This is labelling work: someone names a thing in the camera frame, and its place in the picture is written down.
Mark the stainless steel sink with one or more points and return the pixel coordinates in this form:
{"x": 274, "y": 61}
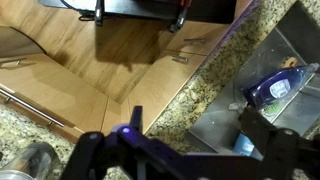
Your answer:
{"x": 220, "y": 116}

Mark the green sponge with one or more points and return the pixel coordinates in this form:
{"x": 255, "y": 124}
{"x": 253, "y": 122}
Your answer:
{"x": 274, "y": 109}

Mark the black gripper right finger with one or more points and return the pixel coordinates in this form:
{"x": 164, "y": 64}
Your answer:
{"x": 280, "y": 150}

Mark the orange sink utensil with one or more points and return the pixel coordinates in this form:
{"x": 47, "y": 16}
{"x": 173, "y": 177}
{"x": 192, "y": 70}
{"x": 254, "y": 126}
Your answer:
{"x": 289, "y": 62}

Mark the blue dish soap bottle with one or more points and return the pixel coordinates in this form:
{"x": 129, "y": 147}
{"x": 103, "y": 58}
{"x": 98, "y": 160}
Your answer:
{"x": 276, "y": 86}

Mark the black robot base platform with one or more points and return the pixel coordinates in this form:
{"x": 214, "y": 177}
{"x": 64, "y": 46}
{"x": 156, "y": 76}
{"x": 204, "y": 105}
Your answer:
{"x": 143, "y": 8}

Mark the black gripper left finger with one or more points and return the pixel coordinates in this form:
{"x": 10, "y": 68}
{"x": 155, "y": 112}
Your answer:
{"x": 100, "y": 153}

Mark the light blue plastic cup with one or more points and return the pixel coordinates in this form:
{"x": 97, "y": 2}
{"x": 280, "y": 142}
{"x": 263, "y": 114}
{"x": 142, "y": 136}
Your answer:
{"x": 243, "y": 145}

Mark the clear glass jar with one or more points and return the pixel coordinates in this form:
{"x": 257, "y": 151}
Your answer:
{"x": 30, "y": 163}

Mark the black clamp with orange trigger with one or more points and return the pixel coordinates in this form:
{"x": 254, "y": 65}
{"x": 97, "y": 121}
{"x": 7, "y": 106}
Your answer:
{"x": 181, "y": 18}

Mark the wooden drawer front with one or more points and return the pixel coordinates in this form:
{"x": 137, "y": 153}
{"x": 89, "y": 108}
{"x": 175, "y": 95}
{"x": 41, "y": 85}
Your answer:
{"x": 200, "y": 33}

